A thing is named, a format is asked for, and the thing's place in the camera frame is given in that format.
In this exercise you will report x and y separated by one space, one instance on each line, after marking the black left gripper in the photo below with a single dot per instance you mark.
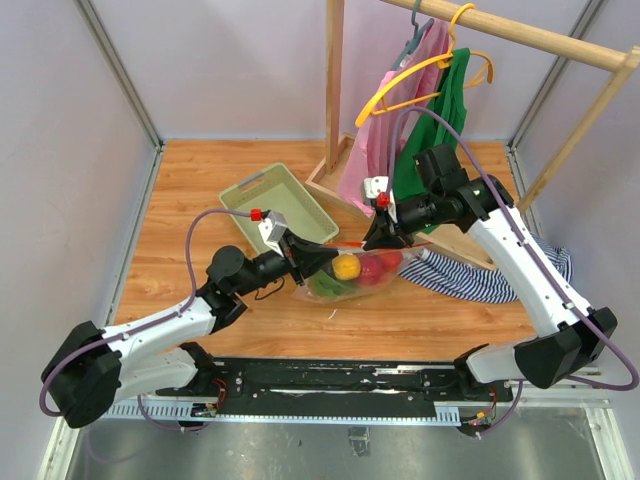
303 257

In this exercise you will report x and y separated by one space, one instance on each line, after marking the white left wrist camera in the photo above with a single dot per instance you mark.
272 229

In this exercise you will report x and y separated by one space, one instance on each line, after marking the blue striped cloth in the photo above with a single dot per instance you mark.
458 280

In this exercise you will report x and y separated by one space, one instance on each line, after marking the fake red apple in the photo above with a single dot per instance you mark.
372 269

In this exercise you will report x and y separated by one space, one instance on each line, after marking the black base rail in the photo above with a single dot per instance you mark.
344 392

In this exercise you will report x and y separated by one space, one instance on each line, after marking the fake green leafy vegetable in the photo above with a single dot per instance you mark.
323 285

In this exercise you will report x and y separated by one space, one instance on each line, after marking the grey-blue clothes hanger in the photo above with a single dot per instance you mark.
413 42

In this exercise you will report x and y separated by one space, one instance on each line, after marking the green tank top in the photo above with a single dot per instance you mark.
428 132

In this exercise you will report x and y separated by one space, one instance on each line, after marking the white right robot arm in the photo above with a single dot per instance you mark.
569 332

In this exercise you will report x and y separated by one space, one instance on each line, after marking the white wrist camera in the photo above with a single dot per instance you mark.
272 229
378 193

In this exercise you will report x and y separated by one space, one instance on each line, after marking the wooden clothes rack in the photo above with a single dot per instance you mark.
322 181

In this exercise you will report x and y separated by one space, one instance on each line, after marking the fake strawberry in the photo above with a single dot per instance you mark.
392 260

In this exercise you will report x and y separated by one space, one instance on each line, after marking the pink shirt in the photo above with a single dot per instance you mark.
370 152

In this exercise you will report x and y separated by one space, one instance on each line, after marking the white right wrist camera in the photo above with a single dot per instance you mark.
378 193

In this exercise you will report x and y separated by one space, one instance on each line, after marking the fake yellow orange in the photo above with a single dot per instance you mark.
346 267

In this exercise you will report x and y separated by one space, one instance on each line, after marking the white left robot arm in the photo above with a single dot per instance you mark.
97 367

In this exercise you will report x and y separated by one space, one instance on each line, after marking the light green plastic basket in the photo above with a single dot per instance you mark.
276 188

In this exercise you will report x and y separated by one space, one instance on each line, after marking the clear zip top bag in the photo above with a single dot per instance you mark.
304 293

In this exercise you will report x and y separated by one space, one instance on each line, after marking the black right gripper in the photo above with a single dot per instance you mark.
385 237

